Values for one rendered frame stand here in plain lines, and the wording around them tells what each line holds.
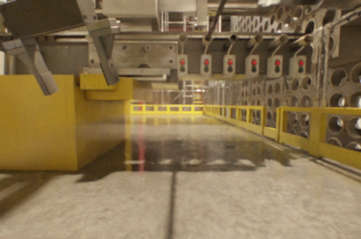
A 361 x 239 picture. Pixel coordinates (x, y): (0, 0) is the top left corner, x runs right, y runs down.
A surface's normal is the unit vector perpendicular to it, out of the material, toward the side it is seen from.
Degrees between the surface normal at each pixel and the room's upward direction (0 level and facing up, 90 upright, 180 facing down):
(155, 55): 90
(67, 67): 90
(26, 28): 113
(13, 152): 90
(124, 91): 90
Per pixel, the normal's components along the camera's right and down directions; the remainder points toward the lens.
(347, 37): 0.00, 0.08
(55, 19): -0.09, 0.47
